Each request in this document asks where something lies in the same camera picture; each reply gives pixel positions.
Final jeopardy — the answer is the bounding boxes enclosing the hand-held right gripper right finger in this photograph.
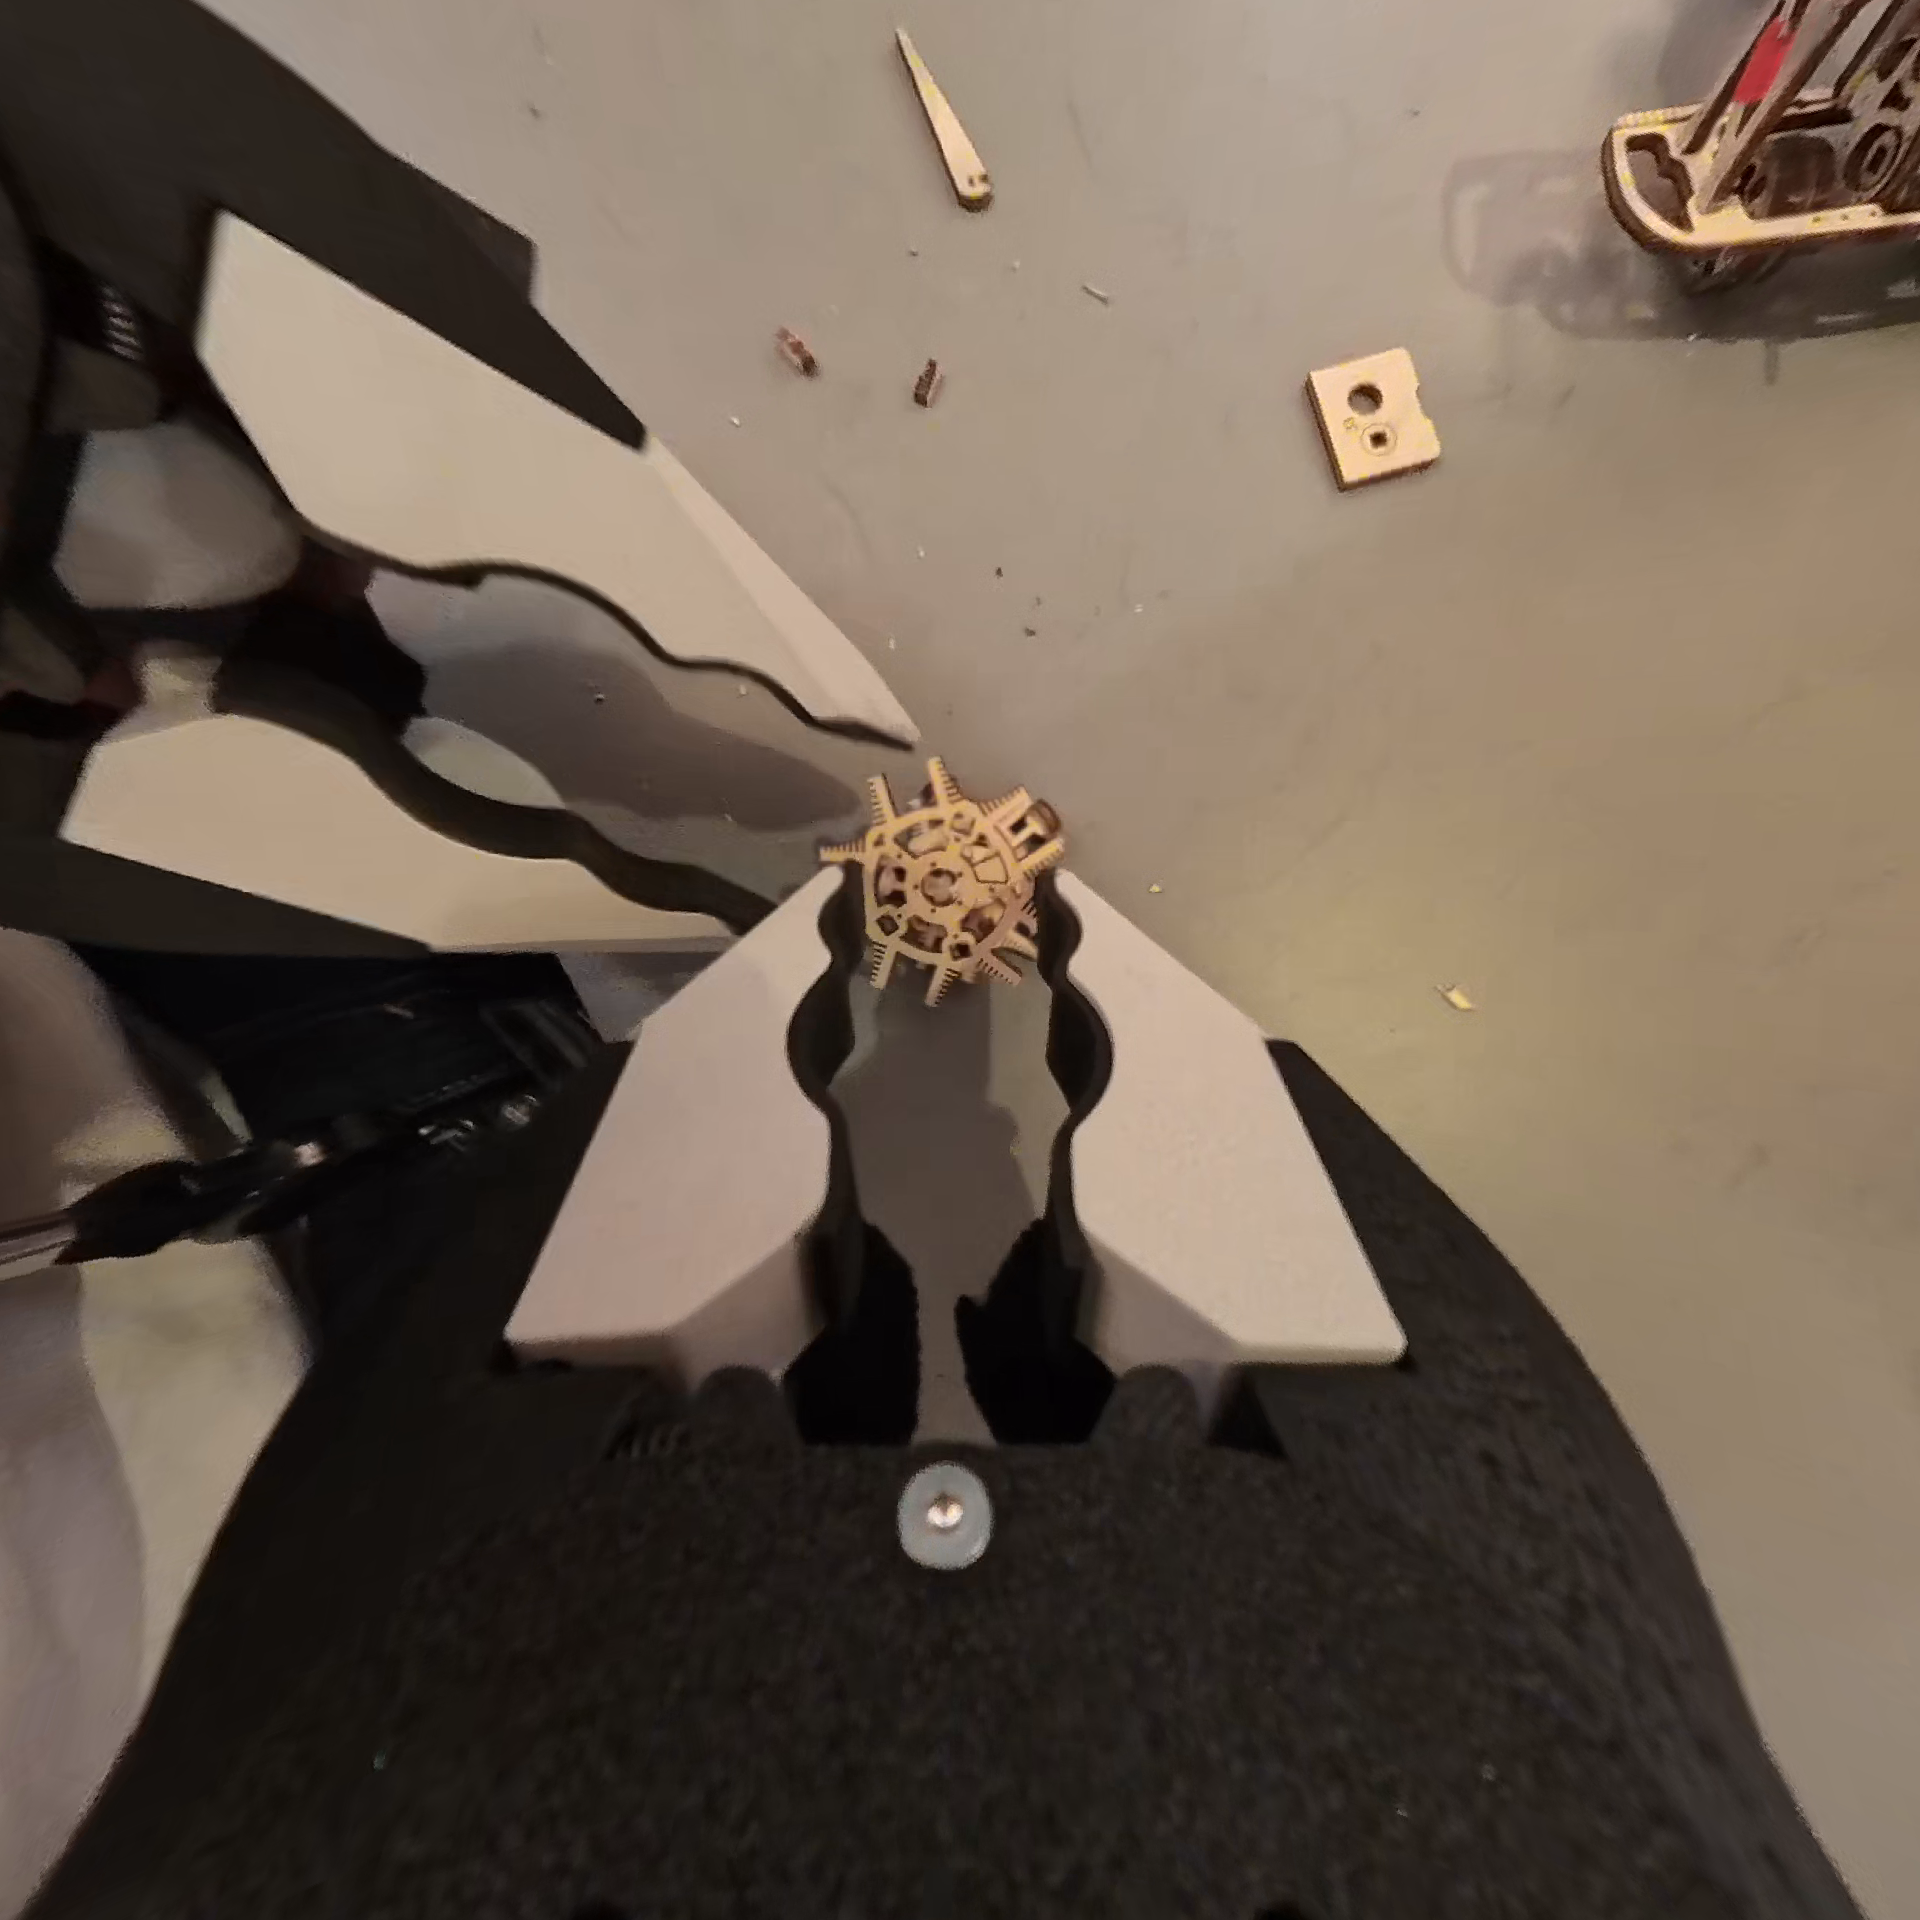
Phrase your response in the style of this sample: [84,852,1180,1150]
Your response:
[1031,869,1413,1373]

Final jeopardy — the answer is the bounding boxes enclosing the person's dark jeans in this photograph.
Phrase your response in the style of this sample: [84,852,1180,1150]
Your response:
[120,945,633,1350]

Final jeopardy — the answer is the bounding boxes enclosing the grey desk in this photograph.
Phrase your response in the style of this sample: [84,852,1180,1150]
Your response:
[194,0,1920,1920]

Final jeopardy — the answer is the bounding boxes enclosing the wooden radial engine model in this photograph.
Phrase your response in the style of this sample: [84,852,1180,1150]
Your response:
[818,755,1071,1010]

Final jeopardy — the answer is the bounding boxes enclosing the square wooden plate with holes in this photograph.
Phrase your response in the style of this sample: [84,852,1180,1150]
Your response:
[1304,348,1445,495]

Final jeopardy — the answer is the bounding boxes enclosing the wooden biplane model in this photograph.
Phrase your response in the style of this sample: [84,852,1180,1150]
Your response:
[1598,0,1920,293]

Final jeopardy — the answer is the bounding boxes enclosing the pointed wooden stick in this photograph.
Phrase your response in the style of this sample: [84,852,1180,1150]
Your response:
[895,25,998,212]

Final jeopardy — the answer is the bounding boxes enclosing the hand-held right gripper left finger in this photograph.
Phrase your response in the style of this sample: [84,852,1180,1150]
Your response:
[505,865,873,1403]

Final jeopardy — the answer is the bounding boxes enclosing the person's white shirt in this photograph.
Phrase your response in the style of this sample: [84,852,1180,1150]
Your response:
[0,929,308,1920]

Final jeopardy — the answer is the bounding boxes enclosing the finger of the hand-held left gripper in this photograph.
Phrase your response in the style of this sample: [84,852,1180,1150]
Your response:
[194,208,920,750]
[61,659,790,953]

